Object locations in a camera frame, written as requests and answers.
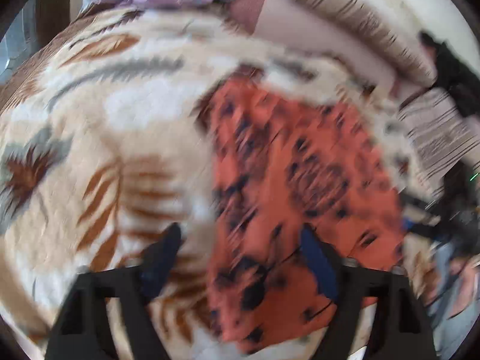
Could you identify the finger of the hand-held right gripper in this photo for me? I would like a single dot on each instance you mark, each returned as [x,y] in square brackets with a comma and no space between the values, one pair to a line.
[416,213]

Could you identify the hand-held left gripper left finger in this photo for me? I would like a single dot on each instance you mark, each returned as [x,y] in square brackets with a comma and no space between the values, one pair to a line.
[165,255]

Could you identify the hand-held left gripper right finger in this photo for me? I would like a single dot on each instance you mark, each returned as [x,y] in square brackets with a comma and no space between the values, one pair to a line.
[318,266]

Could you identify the orange floral garment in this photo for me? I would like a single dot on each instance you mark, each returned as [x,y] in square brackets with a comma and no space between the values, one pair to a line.
[285,157]

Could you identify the person's leg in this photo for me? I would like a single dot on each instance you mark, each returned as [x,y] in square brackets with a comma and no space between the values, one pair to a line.
[446,292]

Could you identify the dark cloth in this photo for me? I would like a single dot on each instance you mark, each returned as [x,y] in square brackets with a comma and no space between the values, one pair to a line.
[453,75]

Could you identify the printed fleece blanket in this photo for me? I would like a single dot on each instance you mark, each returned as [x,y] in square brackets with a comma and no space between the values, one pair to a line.
[112,120]

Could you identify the brown striped pillow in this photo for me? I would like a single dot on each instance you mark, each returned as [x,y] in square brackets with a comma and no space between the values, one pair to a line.
[375,22]

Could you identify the pink pillow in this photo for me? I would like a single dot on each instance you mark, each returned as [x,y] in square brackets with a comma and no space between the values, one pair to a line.
[300,26]

